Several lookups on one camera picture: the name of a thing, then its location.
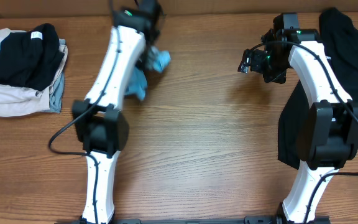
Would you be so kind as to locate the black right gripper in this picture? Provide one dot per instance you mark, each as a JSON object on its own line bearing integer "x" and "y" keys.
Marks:
{"x": 258, "y": 58}

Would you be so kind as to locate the light blue t-shirt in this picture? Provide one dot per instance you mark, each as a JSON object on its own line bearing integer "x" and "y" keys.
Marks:
{"x": 155, "y": 61}

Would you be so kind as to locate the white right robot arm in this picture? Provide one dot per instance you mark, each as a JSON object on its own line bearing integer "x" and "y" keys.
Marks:
{"x": 329, "y": 135}

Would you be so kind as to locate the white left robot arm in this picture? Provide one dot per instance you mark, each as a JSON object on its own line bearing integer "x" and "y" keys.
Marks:
{"x": 100, "y": 124}

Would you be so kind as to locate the black unfolded garment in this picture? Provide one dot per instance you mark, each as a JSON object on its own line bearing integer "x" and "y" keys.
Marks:
{"x": 340, "y": 39}

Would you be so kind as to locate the grey-blue folded garment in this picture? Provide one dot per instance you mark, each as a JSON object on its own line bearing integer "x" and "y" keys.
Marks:
{"x": 56, "y": 89}

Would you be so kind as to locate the beige folded garment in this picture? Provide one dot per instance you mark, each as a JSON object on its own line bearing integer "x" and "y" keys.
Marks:
{"x": 21, "y": 101}

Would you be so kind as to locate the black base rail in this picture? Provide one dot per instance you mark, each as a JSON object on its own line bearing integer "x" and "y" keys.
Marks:
{"x": 246, "y": 220}

